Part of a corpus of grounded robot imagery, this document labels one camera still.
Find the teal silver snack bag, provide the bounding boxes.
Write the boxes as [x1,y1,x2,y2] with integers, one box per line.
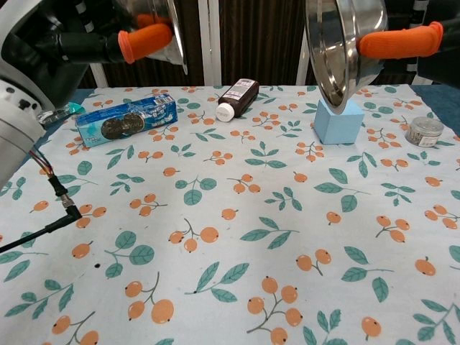
[37,101,85,127]

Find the white frame post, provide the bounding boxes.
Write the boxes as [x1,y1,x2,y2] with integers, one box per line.
[87,62,109,88]
[198,0,222,87]
[295,21,320,86]

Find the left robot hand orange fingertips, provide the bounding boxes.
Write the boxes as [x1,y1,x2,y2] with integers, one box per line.
[0,0,174,109]

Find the brown bottle white cap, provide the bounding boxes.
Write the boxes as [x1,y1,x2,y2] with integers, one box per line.
[215,79,261,122]

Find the small clear plastic jar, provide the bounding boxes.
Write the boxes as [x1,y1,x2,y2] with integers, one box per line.
[405,115,445,148]

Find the light blue foam cube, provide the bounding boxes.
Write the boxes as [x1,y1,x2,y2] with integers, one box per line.
[313,98,365,146]

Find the dark pleated curtain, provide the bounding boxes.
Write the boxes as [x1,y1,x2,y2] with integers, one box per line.
[77,0,432,89]

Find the floral printed tablecloth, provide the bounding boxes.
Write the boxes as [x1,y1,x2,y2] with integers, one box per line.
[0,84,460,345]

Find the blue cookie box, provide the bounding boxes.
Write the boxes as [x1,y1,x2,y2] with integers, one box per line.
[74,93,180,149]

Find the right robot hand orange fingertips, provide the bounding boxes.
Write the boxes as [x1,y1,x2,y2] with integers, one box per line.
[357,0,460,88]

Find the stainless steel bowl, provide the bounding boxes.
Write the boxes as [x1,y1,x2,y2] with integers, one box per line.
[304,0,390,116]
[134,0,189,75]

